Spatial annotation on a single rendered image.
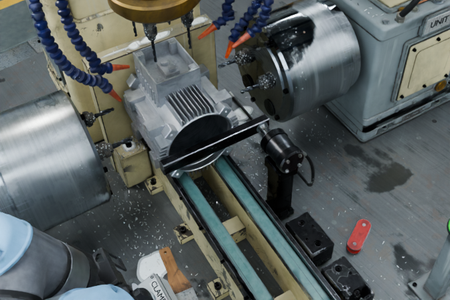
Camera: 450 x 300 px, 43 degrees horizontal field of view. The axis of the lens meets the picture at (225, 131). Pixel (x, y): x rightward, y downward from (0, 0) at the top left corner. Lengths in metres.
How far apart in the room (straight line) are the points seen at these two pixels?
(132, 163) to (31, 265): 0.74
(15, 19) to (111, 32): 2.23
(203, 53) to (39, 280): 0.80
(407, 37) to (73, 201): 0.80
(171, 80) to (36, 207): 0.35
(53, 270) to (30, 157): 0.43
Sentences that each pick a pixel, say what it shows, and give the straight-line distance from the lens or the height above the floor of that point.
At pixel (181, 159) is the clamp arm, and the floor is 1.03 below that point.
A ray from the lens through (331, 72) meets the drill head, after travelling 1.26.
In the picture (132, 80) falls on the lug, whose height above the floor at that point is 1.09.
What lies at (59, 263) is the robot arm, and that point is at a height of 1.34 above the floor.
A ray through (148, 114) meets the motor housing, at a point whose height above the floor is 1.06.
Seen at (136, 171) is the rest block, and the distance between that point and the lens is 1.38.
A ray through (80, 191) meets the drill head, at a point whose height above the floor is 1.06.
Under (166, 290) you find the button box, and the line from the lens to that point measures 0.94.
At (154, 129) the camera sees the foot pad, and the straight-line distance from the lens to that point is 1.15.
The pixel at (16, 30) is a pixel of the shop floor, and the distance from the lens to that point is 3.44.
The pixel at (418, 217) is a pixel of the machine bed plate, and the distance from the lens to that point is 1.38.
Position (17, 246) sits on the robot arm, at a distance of 0.63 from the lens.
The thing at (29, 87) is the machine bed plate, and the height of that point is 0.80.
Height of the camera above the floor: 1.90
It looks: 47 degrees down
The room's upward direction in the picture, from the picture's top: 3 degrees counter-clockwise
